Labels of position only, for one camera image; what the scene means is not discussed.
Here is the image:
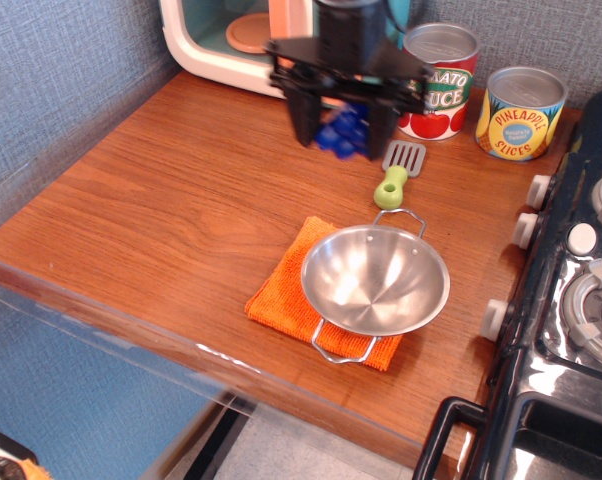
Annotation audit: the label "green handled toy spatula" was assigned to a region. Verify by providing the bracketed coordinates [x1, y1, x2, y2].
[373, 140, 426, 210]

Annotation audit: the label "clear acrylic barrier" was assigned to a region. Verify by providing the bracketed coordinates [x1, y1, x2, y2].
[0, 287, 412, 479]

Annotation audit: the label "steel two-handled bowl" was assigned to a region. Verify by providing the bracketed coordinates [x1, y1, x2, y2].
[300, 208, 451, 365]

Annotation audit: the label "orange black object corner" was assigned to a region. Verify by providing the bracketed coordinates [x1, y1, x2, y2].
[0, 432, 52, 480]

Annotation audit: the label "black toy stove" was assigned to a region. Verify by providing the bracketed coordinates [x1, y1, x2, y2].
[414, 91, 602, 479]

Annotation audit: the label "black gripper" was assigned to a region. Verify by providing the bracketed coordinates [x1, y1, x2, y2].
[266, 1, 432, 160]

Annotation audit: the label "toy microwave oven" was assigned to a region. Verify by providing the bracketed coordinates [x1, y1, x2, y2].
[160, 1, 320, 98]

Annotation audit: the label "pineapple slices can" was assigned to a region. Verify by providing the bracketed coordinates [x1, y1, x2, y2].
[475, 66, 568, 162]

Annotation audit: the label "blue toy blueberries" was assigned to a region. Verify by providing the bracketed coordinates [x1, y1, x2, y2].
[314, 104, 368, 160]

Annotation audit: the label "tomato sauce can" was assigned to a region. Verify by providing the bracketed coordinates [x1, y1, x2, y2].
[398, 23, 480, 140]

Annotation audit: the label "orange microfibre cloth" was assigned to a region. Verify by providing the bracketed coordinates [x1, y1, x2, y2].
[244, 215, 405, 373]

